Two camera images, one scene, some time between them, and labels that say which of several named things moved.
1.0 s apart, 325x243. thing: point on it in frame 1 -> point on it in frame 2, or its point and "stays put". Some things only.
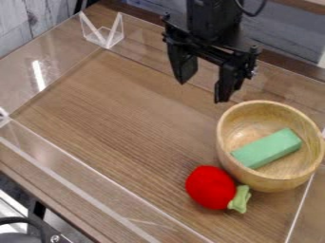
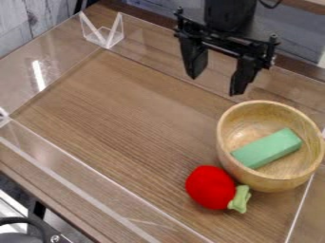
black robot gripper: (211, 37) -> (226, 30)
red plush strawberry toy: (211, 189) stays put
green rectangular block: (268, 149) stays put
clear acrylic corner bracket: (103, 36) stays put
